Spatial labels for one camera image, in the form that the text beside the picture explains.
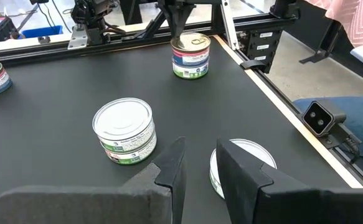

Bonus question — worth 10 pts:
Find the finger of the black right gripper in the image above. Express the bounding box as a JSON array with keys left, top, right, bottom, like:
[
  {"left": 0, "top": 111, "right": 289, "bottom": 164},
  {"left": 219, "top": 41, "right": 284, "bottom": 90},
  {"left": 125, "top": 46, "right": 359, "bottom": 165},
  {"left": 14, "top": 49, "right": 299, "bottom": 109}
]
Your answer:
[
  {"left": 181, "top": 2, "right": 198, "bottom": 32},
  {"left": 164, "top": 2, "right": 182, "bottom": 40}
]

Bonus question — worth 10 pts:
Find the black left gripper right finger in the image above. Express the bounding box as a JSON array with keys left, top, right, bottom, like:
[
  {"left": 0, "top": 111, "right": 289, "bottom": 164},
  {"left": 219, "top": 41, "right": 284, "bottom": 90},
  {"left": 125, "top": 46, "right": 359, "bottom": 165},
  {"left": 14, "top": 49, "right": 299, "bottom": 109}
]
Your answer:
[{"left": 216, "top": 138, "right": 363, "bottom": 224}]

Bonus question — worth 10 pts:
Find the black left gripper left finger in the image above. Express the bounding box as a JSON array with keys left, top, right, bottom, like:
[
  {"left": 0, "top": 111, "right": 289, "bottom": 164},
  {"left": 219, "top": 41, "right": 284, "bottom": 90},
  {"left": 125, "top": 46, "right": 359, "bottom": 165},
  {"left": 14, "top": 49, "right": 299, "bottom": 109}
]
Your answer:
[{"left": 0, "top": 136, "right": 187, "bottom": 224}]

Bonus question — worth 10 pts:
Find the silver aluminium bar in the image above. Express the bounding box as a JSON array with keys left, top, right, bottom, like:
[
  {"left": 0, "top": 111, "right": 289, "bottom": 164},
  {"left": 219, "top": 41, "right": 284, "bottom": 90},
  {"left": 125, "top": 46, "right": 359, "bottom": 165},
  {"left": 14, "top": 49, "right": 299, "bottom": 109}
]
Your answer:
[{"left": 219, "top": 0, "right": 242, "bottom": 51}]

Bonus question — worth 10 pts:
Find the black labelled control box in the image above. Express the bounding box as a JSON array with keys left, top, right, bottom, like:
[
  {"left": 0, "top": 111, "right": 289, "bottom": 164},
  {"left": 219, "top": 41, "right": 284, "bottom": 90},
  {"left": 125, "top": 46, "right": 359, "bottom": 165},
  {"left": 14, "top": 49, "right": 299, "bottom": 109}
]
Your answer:
[{"left": 238, "top": 26, "right": 283, "bottom": 74}]

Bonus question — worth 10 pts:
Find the person's leg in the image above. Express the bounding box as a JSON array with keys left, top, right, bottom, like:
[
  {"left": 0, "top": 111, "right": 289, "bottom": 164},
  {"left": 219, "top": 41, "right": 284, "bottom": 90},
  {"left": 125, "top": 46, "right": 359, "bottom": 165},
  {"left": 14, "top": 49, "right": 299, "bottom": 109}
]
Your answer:
[{"left": 293, "top": 95, "right": 363, "bottom": 166}]

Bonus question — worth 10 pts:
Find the blue plastic bin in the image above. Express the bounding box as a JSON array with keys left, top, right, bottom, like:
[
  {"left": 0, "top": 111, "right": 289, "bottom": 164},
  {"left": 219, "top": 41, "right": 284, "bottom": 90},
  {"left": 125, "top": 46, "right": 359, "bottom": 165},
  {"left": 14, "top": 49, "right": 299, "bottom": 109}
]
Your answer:
[{"left": 17, "top": 24, "right": 64, "bottom": 40}]

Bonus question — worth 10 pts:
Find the pink zigzag cloth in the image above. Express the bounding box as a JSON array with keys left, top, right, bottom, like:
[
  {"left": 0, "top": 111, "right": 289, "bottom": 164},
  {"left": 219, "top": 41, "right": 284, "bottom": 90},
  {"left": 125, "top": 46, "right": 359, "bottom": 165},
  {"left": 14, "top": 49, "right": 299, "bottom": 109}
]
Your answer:
[{"left": 304, "top": 0, "right": 363, "bottom": 47}]

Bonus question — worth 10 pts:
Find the silver mounting bracket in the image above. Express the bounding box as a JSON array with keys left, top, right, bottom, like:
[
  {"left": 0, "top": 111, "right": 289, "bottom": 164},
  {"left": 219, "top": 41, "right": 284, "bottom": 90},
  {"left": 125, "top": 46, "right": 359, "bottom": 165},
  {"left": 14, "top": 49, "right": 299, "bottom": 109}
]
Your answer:
[{"left": 67, "top": 24, "right": 90, "bottom": 50}]

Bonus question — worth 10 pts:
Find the black stereo camera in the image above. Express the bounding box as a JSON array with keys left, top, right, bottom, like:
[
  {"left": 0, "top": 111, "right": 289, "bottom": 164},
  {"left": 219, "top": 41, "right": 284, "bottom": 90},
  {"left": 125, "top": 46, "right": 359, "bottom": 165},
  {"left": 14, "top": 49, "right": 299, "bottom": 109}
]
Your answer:
[{"left": 301, "top": 100, "right": 347, "bottom": 138}]

